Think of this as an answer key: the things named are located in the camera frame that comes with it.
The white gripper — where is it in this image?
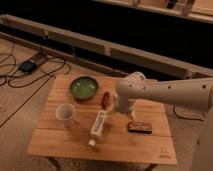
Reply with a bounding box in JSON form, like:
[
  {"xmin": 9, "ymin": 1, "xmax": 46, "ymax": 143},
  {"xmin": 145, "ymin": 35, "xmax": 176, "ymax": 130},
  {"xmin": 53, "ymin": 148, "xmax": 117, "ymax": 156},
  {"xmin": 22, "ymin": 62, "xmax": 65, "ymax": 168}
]
[{"xmin": 114, "ymin": 95, "xmax": 136, "ymax": 117}]

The white sponge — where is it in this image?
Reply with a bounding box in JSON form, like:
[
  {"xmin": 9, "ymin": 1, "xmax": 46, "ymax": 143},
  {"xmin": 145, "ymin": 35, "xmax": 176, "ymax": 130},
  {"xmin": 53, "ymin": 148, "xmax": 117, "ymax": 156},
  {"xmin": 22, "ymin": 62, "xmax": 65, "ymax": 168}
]
[{"xmin": 130, "ymin": 110, "xmax": 136, "ymax": 121}]

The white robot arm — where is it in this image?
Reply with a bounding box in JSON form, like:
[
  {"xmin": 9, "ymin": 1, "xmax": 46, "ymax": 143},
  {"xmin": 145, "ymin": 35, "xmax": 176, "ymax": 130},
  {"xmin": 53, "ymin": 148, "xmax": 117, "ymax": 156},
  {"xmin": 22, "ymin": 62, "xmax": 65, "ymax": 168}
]
[{"xmin": 115, "ymin": 72, "xmax": 213, "ymax": 171}]

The green ceramic bowl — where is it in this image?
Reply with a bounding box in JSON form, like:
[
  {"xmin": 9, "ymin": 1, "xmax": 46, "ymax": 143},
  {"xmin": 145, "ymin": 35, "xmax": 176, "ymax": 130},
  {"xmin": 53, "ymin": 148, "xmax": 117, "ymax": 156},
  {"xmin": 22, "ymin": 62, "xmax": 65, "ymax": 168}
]
[{"xmin": 69, "ymin": 76, "xmax": 99, "ymax": 100}]

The white ceramic cup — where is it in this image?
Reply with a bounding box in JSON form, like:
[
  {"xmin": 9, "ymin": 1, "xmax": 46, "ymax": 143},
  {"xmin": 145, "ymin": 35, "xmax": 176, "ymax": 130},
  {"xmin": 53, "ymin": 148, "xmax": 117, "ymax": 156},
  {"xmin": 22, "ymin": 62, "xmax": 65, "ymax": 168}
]
[{"xmin": 55, "ymin": 103, "xmax": 76, "ymax": 128}]

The brown chocolate bar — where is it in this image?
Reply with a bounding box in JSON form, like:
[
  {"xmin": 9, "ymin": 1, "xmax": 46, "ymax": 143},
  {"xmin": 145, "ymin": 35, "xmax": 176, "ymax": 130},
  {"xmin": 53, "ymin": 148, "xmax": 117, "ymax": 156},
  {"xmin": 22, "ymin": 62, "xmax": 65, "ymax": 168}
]
[{"xmin": 127, "ymin": 122, "xmax": 152, "ymax": 134}]

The white tube with cap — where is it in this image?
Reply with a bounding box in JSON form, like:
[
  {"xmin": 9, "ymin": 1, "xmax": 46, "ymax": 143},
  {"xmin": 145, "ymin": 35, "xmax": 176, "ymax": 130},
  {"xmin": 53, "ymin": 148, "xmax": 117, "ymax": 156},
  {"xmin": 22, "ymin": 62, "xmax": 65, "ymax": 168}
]
[{"xmin": 88, "ymin": 110, "xmax": 107, "ymax": 147}]

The wooden table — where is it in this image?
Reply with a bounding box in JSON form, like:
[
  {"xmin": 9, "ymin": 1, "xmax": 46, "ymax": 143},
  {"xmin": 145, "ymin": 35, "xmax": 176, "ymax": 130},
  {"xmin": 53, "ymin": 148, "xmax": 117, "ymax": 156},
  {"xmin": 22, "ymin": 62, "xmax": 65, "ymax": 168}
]
[{"xmin": 27, "ymin": 75, "xmax": 177, "ymax": 165}]

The black power adapter box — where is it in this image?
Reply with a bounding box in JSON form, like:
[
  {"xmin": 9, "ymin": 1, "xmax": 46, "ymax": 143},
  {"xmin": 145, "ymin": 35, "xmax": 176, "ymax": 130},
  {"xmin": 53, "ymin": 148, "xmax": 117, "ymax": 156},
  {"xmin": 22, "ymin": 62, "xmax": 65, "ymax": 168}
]
[{"xmin": 19, "ymin": 60, "xmax": 37, "ymax": 73}]

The black floor cable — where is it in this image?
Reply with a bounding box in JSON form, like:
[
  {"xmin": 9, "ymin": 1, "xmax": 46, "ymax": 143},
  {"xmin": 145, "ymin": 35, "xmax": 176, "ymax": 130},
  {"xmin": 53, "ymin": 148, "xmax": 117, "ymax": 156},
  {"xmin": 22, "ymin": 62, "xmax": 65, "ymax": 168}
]
[{"xmin": 0, "ymin": 33, "xmax": 72, "ymax": 129}]

